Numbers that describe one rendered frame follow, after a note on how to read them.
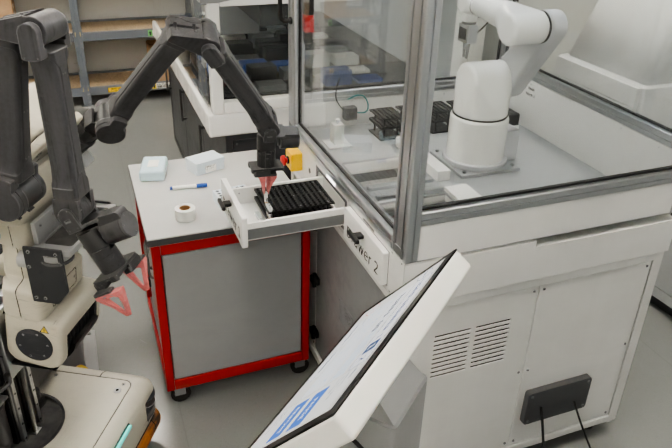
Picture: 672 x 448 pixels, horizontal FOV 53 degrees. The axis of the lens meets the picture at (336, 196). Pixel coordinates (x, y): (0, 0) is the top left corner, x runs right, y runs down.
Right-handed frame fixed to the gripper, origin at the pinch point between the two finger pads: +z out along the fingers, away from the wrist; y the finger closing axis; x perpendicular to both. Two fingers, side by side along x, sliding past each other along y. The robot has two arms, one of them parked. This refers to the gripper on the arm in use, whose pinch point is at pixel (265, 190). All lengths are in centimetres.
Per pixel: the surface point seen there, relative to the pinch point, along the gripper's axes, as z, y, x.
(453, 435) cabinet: 70, -52, 49
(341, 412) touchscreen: -26, 17, 118
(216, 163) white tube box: 17, 6, -59
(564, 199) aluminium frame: -14, -74, 48
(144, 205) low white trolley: 20, 36, -36
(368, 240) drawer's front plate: 2.7, -22.9, 31.5
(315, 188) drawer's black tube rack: 4.7, -18.8, -7.2
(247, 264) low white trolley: 36.5, 3.0, -14.4
